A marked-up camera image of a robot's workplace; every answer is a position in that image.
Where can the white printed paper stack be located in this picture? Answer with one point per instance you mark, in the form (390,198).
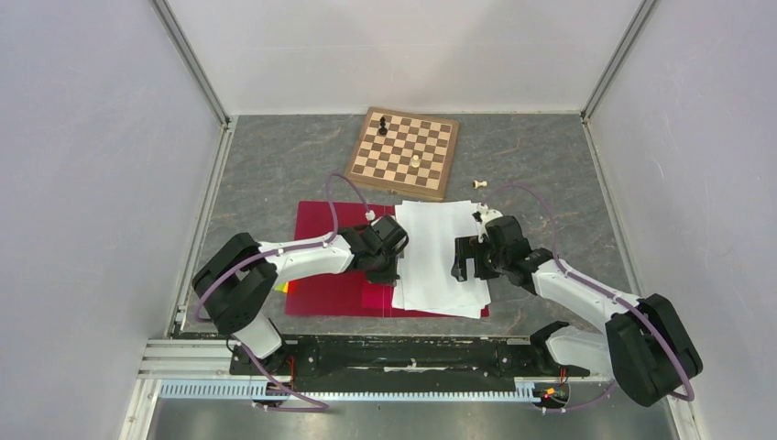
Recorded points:
(425,280)

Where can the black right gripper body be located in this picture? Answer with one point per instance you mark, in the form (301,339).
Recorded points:
(495,259)

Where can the wooden chessboard box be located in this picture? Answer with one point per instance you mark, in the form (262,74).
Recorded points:
(384,162)

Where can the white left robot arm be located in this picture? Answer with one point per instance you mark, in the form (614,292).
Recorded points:
(234,284)

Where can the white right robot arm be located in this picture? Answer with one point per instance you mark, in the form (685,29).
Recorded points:
(639,343)

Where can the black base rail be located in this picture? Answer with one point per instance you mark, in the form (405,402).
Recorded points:
(372,363)

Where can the black chess pawn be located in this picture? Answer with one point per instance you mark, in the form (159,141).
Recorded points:
(382,129)

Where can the lime green long block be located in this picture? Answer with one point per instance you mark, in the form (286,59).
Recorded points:
(280,287)

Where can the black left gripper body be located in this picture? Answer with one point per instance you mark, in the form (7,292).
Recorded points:
(385,269)

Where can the red file folder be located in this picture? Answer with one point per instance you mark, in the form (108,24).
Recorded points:
(318,284)

